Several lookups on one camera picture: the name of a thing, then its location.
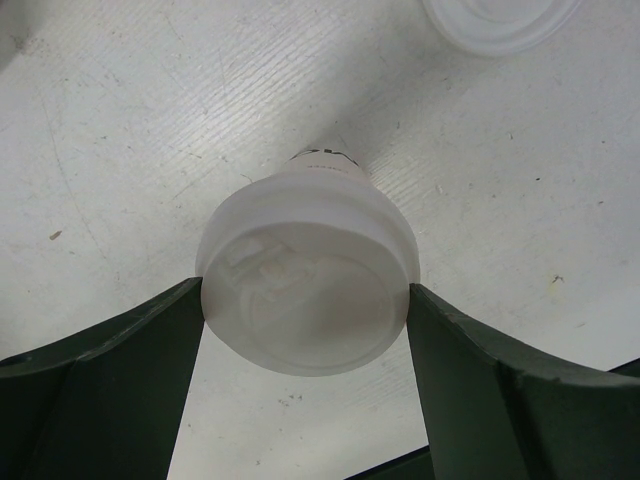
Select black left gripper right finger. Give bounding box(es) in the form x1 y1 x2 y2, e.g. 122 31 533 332
407 284 639 479

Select translucent plastic lid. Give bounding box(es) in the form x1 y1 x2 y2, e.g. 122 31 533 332
423 0 581 57
195 171 420 377

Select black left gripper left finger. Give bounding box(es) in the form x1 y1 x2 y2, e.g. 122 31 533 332
1 278 204 479

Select translucent plastic lid on table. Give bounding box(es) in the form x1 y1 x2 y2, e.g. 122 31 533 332
423 0 581 57

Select white paper cup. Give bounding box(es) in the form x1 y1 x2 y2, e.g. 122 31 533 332
282 148 364 175

